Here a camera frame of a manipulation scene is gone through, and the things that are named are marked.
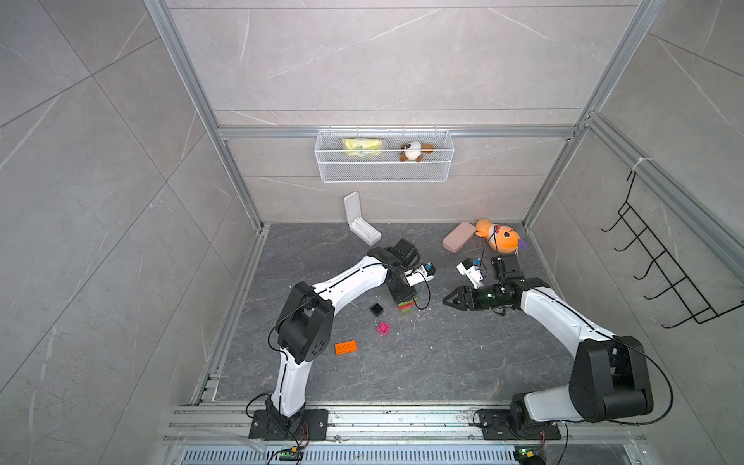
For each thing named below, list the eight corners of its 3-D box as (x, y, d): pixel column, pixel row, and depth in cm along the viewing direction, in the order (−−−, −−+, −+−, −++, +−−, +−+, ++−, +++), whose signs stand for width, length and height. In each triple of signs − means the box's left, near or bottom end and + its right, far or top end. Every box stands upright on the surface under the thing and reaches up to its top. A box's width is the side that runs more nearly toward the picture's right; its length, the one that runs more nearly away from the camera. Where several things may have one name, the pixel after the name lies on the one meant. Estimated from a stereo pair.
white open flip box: (367, 248, 114) (365, 221, 102) (342, 224, 123) (338, 197, 111) (381, 240, 117) (382, 212, 106) (356, 216, 126) (354, 189, 114)
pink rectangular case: (439, 245, 114) (440, 242, 113) (462, 223, 122) (463, 219, 121) (455, 255, 111) (456, 251, 109) (477, 231, 119) (478, 228, 118)
